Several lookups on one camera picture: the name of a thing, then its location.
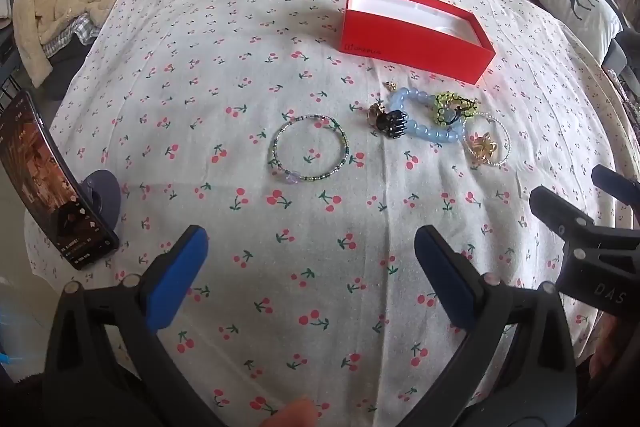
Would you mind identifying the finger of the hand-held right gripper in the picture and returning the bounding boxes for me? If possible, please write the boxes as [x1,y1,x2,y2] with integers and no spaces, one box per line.
[591,164,640,210]
[529,186,596,248]

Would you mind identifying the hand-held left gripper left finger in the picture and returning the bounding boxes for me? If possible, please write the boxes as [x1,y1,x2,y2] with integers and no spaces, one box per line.
[42,224,221,427]

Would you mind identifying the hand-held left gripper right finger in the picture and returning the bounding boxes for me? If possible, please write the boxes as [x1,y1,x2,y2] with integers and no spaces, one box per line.
[395,225,578,427]

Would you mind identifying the clear pearl bead bracelet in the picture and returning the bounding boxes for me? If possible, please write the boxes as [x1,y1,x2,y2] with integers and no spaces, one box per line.
[462,112,511,168]

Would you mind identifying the light blue bead bracelet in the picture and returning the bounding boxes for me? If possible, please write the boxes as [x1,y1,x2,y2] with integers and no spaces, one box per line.
[389,88,468,144]

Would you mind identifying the yellow-green knotted cord bracelet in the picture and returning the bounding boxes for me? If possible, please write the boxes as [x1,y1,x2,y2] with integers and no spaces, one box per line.
[432,91,482,128]

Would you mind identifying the thin green seed bead bracelet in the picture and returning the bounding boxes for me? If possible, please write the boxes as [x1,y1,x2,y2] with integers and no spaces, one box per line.
[269,114,349,185]

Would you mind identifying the dark flower ring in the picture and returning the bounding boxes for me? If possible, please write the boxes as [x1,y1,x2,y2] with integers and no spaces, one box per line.
[376,109,407,140]

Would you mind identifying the red cardboard box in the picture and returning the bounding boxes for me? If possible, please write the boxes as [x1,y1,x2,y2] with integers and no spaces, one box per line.
[342,0,497,86]

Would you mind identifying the person's right hand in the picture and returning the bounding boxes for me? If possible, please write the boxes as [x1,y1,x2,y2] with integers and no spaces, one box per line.
[587,314,628,380]

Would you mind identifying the person's left hand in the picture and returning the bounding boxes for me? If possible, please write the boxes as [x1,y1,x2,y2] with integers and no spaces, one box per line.
[262,398,318,427]

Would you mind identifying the grey phone stand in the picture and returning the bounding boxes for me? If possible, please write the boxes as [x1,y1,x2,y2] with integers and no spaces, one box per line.
[80,172,122,228]

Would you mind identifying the black smartphone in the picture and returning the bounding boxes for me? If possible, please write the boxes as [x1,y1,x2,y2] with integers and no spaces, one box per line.
[0,91,121,270]

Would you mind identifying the white deer print pillow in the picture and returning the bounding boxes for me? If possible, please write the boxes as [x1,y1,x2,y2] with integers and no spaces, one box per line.
[524,0,623,58]

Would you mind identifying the cherry print bedsheet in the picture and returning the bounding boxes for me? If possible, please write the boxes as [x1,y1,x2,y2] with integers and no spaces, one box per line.
[25,0,640,427]

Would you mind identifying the black metal rack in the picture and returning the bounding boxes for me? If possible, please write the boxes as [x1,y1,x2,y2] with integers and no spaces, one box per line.
[0,72,18,108]

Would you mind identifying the plaid cloth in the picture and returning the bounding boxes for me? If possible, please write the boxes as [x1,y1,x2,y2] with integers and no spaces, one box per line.
[42,14,103,58]

